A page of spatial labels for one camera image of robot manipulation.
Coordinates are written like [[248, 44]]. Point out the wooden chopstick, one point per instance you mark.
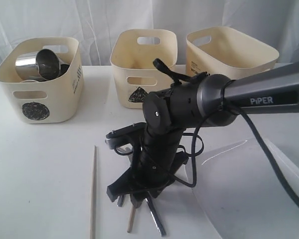
[[93, 195], [131, 219]]

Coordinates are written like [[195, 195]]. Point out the cream bin circle mark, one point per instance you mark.
[[44, 102]]

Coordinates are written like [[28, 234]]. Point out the cream bin square mark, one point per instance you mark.
[[224, 50]]

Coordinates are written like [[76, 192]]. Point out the cream bin triangle mark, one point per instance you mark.
[[132, 62]]

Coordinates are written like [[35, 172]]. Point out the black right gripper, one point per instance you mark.
[[151, 169]]

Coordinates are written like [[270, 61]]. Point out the white curtain backdrop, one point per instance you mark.
[[96, 24]]

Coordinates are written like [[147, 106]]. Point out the steel mug front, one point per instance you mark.
[[26, 66]]

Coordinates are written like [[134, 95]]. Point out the steel bowl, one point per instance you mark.
[[63, 69]]

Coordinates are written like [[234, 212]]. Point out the steel fork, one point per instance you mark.
[[120, 201]]

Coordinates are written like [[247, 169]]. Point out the steel knife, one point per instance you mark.
[[155, 216]]

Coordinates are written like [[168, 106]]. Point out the steel mug with wire handle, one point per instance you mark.
[[48, 64]]

